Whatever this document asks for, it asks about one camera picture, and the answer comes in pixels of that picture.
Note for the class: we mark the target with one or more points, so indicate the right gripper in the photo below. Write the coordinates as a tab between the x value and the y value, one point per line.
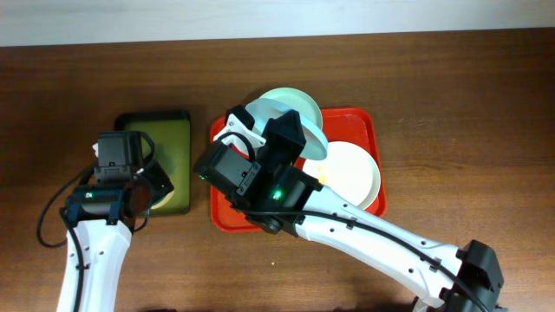
276	138

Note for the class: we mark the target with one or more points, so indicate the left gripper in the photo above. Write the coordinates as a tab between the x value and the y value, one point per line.
160	185

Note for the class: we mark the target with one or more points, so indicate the green and yellow sponge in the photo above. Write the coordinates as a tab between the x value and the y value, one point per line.
160	203

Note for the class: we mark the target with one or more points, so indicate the light blue plate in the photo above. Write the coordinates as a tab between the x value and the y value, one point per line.
261	110

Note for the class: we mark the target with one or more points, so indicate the light green plate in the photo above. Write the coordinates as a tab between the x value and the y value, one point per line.
298	100

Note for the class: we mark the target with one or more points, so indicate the white plate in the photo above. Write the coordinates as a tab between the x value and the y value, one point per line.
349	171

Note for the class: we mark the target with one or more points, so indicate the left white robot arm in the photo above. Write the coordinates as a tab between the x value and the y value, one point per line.
124	182

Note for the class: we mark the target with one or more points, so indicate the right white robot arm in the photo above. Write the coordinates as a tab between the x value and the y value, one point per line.
442	276

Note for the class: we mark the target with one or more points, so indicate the black tray with green liquid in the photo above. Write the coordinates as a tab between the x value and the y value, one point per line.
171	134

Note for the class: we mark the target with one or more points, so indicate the red plastic serving tray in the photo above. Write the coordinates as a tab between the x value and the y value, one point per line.
350	124

